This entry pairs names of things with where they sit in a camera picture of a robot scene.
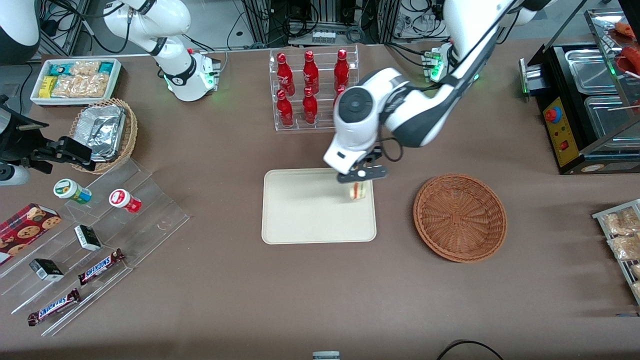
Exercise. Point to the stacked foil containers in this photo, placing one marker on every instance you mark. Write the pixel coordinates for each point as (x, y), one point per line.
(102, 132)

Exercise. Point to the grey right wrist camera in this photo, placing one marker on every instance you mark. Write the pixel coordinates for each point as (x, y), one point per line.
(12, 175)

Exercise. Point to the small tan wicker basket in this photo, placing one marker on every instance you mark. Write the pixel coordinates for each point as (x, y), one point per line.
(131, 132)

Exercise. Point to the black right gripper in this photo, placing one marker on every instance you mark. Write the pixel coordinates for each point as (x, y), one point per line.
(24, 141)

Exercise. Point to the large bag of crackers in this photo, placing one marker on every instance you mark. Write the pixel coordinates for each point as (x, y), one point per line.
(80, 86)

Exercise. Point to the black food warmer cabinet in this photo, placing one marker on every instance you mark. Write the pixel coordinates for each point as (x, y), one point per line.
(575, 130)

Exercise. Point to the white snack bin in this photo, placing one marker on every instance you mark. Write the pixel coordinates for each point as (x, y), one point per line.
(117, 75)

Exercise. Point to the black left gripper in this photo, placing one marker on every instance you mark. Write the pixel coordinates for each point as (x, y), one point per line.
(373, 156)

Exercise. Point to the red cookie box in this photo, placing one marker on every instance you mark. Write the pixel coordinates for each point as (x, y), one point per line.
(25, 230)

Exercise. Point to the white power strip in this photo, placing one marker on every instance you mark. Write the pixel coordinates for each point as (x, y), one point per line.
(324, 37)

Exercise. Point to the clear acrylic step display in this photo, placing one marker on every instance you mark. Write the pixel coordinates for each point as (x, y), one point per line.
(150, 220)

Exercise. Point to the round brown wicker basket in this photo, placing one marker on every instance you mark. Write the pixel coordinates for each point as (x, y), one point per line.
(460, 217)

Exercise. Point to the snickers chocolate bar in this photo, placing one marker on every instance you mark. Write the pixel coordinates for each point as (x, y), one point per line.
(54, 306)
(100, 266)

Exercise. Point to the clear acrylic bottle rack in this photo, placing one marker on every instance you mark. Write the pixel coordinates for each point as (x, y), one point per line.
(325, 127)

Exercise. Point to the yellow snack packet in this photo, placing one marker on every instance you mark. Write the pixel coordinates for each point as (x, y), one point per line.
(47, 86)

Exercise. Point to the red sausages in warmer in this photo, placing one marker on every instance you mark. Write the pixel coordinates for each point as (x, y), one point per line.
(631, 52)

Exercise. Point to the red blue emergency knob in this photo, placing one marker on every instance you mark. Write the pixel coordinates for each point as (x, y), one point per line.
(552, 115)

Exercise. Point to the small bag of crackers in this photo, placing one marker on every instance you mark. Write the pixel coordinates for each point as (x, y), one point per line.
(85, 67)

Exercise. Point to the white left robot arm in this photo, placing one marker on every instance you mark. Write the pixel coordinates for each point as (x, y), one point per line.
(420, 110)

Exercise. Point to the grey device at table edge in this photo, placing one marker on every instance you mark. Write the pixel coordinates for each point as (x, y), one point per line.
(326, 355)

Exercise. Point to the tray of wrapped pastries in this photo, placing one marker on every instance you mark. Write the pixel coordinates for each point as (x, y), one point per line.
(602, 216)

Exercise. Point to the cream plastic tray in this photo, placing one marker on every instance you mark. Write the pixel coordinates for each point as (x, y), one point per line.
(310, 210)

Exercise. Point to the steel warmer pan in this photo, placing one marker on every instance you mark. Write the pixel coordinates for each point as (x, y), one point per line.
(607, 117)
(590, 70)

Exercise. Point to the red cola bottle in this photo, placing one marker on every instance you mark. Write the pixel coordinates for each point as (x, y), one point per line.
(285, 110)
(285, 75)
(341, 72)
(310, 107)
(310, 72)
(338, 95)

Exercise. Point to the small black carton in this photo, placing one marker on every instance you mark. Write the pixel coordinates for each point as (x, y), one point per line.
(46, 270)
(87, 238)

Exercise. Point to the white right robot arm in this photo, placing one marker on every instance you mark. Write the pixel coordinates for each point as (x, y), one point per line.
(177, 75)

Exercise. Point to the clear bag of crackers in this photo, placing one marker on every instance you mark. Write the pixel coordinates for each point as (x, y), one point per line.
(636, 271)
(637, 290)
(620, 221)
(625, 247)

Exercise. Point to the teal snack packet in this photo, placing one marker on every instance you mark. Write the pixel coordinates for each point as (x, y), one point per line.
(60, 69)
(106, 68)

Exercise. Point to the triangle sandwich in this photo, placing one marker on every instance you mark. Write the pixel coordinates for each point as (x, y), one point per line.
(359, 191)

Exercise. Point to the red lid yogurt cup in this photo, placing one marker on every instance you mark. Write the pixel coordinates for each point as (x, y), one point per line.
(122, 199)

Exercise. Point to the green lid yogurt cup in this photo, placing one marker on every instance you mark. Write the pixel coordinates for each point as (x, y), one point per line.
(70, 190)

